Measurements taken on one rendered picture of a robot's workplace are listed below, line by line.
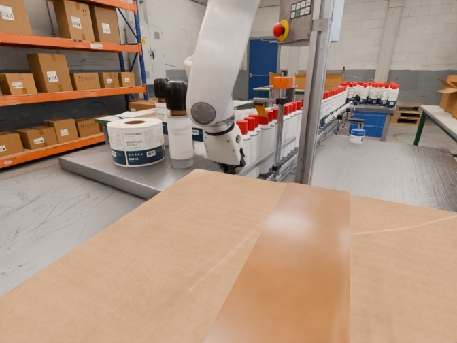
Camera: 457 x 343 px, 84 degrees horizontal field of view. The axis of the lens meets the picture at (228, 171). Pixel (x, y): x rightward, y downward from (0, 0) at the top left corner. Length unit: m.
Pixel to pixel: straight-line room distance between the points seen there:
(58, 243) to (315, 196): 0.64
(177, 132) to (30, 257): 0.52
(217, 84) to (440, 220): 0.35
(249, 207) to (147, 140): 0.81
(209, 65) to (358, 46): 7.98
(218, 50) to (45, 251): 0.57
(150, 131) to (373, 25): 7.79
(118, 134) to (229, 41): 0.62
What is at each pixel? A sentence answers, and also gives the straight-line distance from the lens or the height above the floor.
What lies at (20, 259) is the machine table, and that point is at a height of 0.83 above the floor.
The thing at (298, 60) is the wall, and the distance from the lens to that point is 8.49.
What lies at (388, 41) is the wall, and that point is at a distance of 8.31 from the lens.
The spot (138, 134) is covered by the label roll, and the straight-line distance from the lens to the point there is 0.96.
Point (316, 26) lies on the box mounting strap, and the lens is 0.80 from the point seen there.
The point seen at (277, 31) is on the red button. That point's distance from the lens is 0.88.
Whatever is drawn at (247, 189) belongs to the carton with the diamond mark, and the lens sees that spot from 0.21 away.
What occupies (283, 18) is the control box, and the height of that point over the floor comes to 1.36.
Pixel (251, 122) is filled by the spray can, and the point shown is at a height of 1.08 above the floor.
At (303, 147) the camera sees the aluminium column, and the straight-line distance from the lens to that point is 0.82.
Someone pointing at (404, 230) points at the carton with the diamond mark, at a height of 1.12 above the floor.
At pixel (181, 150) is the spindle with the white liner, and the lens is 0.91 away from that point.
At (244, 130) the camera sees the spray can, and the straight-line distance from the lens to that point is 0.69.
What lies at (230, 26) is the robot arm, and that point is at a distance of 0.48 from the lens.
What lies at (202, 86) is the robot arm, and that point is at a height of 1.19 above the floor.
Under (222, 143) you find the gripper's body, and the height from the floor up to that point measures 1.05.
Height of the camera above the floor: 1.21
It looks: 22 degrees down
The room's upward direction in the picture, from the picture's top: straight up
